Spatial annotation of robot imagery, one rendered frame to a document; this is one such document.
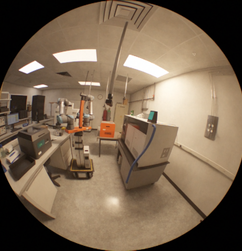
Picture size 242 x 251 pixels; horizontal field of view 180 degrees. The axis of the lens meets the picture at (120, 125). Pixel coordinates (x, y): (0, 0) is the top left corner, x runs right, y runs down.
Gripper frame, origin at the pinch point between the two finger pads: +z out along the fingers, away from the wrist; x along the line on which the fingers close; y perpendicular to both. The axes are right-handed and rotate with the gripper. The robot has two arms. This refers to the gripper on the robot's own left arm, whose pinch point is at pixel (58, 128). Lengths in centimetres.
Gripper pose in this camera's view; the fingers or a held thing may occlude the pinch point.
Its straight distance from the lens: 195.4
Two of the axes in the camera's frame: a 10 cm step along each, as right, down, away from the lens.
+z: -1.4, 9.7, 1.9
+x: -6.4, 0.6, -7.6
